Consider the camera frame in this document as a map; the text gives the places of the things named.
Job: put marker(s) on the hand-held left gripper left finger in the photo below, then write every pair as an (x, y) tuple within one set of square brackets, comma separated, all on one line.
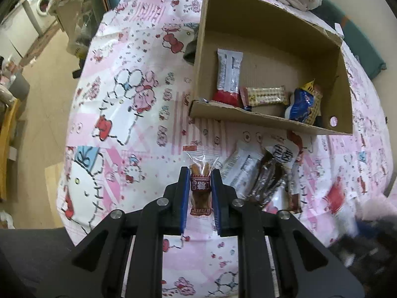
[(185, 198)]

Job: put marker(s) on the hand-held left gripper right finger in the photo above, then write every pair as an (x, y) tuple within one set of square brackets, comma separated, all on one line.
[(216, 198)]

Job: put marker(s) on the clear packet with brown snack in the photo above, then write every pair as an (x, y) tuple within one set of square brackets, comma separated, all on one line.
[(200, 177)]

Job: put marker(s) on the beige patterned snack bar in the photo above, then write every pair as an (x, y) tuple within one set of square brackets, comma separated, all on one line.
[(263, 96)]

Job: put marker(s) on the red white wafer packet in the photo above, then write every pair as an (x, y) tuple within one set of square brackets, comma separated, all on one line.
[(228, 77)]

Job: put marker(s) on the blue cookie packet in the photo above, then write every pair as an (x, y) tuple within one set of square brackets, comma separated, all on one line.
[(301, 105)]

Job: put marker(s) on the brown cardboard box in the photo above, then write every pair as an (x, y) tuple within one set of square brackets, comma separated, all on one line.
[(273, 65)]

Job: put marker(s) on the yellow patterned snack packet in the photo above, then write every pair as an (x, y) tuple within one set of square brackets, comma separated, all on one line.
[(311, 86)]

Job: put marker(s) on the pink fuzzy clothing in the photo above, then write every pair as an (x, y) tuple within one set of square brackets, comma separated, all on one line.
[(380, 206)]

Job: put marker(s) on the dark brown glossy snack packet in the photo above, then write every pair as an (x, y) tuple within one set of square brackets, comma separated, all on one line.
[(265, 181)]

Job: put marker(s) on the brown chocolate bar packet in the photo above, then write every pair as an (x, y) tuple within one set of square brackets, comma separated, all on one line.
[(294, 203)]

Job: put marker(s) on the white packet with black print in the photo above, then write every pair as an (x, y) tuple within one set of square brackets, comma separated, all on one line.
[(283, 152)]

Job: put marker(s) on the white blue snack packet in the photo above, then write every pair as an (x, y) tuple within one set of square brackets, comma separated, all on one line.
[(247, 108)]

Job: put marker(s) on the pink cartoon printed bedsheet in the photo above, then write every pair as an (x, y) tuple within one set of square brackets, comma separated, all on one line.
[(130, 115)]

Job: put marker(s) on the dark grey sock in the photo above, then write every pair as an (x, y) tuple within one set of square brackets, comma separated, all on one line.
[(189, 52)]

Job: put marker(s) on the grey clothing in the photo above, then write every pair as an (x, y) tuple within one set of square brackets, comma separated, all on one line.
[(31, 260)]

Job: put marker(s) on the yellow wooden furniture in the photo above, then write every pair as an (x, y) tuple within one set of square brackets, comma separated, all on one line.
[(7, 136)]

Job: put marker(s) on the grey waste bin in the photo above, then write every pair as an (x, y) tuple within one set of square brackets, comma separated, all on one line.
[(20, 83)]

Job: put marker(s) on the teal padded bed panel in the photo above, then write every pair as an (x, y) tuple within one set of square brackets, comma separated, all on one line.
[(350, 28)]

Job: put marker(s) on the white kitchen base cabinets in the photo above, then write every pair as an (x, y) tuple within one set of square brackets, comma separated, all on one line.
[(15, 31)]

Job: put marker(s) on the white washing machine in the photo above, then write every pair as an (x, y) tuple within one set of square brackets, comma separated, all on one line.
[(42, 4)]

